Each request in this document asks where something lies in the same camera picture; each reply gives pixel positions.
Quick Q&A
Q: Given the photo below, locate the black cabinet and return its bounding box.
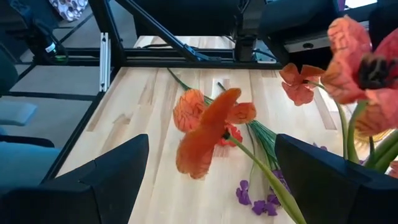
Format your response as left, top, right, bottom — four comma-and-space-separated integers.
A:
132, 0, 242, 37

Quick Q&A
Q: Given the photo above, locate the red-orange flower bunch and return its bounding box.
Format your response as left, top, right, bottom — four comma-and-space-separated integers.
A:
175, 14, 398, 224
167, 67, 243, 149

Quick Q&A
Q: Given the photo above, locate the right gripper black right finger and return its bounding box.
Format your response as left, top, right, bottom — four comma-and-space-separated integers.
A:
275, 133, 398, 224

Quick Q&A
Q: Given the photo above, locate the silver aluminium extrusion bar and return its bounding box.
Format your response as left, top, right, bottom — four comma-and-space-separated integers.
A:
98, 32, 112, 93

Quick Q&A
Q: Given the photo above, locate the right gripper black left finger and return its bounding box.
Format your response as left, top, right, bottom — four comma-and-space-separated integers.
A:
0, 134, 150, 224

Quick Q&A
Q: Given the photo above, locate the purple flower bunch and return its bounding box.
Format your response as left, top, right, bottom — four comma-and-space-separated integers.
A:
235, 119, 292, 217

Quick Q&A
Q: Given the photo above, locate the circle patterned cloth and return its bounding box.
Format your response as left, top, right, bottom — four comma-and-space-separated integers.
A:
48, 0, 89, 22

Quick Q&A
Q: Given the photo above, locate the blue office chair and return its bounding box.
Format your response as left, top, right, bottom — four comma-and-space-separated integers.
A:
0, 46, 62, 195

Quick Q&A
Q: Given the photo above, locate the black cable with label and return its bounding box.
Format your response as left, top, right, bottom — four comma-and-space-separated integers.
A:
9, 0, 69, 65

